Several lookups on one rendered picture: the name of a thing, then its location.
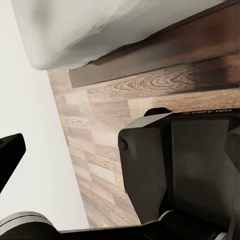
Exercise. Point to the bed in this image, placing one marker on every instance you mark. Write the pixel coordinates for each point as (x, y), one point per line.
(99, 41)

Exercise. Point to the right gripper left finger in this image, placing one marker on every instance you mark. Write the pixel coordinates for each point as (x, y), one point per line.
(12, 149)

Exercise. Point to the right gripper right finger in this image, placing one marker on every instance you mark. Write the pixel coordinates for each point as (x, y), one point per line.
(232, 149)

